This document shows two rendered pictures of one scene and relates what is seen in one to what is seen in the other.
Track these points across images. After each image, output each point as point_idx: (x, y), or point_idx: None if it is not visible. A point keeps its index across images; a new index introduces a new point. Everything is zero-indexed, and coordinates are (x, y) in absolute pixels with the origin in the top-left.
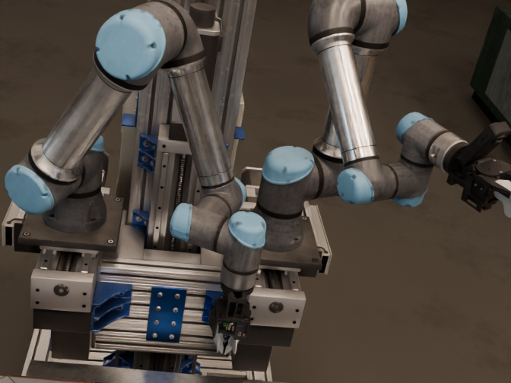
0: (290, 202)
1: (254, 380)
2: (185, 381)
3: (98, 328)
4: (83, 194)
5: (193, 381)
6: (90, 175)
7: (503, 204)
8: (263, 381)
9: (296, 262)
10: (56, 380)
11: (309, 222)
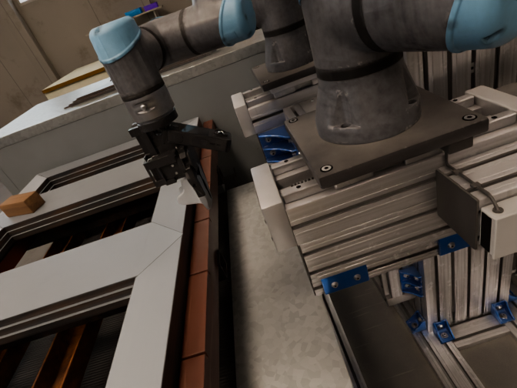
0: (314, 44)
1: (322, 299)
2: (295, 247)
3: (269, 160)
4: (265, 32)
5: (296, 252)
6: (258, 10)
7: None
8: (325, 309)
9: (305, 157)
10: (209, 169)
11: (461, 125)
